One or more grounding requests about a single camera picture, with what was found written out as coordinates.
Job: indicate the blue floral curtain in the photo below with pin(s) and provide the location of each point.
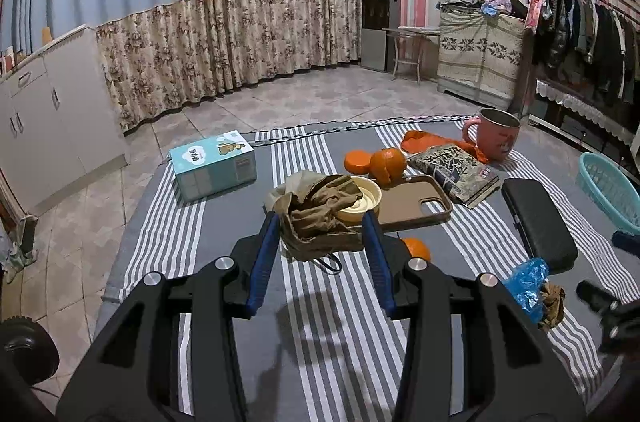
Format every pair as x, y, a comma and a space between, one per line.
200, 2

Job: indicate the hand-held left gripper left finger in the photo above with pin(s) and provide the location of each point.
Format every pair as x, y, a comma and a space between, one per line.
262, 262

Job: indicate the grey crumpled cloth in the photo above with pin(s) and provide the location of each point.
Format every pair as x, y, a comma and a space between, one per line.
20, 252

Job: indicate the water dispenser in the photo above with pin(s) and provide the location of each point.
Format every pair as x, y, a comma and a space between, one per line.
377, 32

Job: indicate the pink hanging bag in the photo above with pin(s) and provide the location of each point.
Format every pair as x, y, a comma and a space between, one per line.
534, 10

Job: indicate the orange plastic wrapper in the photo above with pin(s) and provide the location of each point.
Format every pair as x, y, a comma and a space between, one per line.
422, 142

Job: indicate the grey striped bed sheet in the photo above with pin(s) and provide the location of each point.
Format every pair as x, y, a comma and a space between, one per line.
325, 352

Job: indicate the teal plastic basket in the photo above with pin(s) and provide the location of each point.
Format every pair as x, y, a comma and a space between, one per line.
605, 187

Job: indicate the small metal table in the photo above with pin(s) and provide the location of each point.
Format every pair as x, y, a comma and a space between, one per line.
415, 33

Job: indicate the small whole orange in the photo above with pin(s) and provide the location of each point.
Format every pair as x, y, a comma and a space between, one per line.
419, 249

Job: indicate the small brown crumpled wrapper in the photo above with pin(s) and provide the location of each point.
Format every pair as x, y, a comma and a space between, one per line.
554, 304

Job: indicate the black rectangular case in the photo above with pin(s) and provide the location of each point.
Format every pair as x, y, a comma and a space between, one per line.
537, 222

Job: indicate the cream round bowl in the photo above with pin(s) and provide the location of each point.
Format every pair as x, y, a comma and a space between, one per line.
367, 197

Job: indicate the white cabinet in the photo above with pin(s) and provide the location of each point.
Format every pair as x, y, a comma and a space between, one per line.
60, 112

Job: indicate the round orange peel piece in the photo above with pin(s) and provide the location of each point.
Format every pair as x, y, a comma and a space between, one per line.
357, 162

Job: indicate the partly peeled orange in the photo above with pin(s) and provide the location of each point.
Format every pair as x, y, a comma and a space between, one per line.
387, 165

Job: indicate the patterned snack packet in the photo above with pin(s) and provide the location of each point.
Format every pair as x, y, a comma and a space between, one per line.
450, 169

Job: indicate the low dark cabinet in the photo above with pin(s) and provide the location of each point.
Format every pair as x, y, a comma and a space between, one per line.
565, 122

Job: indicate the brown phone case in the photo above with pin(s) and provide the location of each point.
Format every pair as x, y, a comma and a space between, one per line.
410, 207

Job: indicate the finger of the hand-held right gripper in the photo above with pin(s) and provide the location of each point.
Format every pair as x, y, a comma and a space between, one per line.
627, 242
597, 294

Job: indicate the white lace cloth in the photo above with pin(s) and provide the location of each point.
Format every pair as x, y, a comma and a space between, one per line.
585, 107

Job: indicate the black round object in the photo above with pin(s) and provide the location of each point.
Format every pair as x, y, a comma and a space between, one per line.
27, 349

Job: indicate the light blue tissue box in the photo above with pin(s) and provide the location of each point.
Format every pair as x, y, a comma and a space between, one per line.
215, 167

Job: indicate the pink cup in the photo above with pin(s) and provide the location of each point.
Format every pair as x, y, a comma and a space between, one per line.
495, 137

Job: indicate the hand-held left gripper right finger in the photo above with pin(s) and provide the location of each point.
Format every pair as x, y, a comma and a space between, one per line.
375, 262

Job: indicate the row of hanging clothes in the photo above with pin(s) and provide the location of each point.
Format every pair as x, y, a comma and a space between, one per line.
600, 37

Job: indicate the blue plastic bag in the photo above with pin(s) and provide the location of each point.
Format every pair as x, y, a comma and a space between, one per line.
527, 287

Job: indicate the cabinet with patterned cover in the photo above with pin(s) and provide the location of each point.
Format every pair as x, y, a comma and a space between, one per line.
480, 52

